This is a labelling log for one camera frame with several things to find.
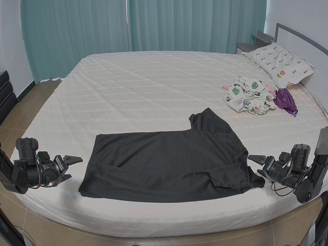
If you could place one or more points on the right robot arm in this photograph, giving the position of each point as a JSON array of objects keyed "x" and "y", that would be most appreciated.
[{"x": 312, "y": 183}]

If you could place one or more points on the black T-shirt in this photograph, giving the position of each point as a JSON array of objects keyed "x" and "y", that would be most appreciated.
[{"x": 166, "y": 168}]

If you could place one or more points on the pink garment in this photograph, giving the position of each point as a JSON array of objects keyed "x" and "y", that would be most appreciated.
[{"x": 271, "y": 89}]

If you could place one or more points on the purple garment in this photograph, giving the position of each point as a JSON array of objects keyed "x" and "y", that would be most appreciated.
[{"x": 284, "y": 100}]

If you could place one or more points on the white printed pyjama top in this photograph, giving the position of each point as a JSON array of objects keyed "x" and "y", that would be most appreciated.
[{"x": 243, "y": 99}]

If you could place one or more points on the dark grey chest of drawers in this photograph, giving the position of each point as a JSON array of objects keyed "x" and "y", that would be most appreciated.
[{"x": 6, "y": 91}]

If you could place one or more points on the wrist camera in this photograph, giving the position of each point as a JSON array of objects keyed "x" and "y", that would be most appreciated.
[
  {"x": 284, "y": 157},
  {"x": 44, "y": 157}
]

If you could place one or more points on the blue-green curtain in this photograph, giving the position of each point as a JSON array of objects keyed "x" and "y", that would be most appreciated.
[
  {"x": 192, "y": 17},
  {"x": 76, "y": 22}
]

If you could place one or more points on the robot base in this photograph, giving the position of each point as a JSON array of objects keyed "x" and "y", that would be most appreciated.
[{"x": 310, "y": 237}]

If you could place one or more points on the bed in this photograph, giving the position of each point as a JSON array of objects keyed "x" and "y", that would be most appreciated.
[{"x": 153, "y": 81}]

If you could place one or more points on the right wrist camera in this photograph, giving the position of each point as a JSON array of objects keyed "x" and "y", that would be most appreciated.
[{"x": 284, "y": 157}]

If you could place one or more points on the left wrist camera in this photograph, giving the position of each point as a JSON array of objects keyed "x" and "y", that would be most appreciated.
[{"x": 44, "y": 157}]

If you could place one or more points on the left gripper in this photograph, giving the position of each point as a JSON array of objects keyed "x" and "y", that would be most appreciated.
[{"x": 55, "y": 170}]

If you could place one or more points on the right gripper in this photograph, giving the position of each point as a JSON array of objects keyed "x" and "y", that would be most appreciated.
[{"x": 275, "y": 172}]

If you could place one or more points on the white printed pillow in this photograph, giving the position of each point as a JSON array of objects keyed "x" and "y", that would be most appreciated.
[{"x": 279, "y": 61}]

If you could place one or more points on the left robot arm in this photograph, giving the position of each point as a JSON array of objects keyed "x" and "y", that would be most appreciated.
[{"x": 18, "y": 173}]

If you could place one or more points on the grey bedside table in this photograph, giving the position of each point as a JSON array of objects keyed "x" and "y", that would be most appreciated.
[{"x": 246, "y": 46}]

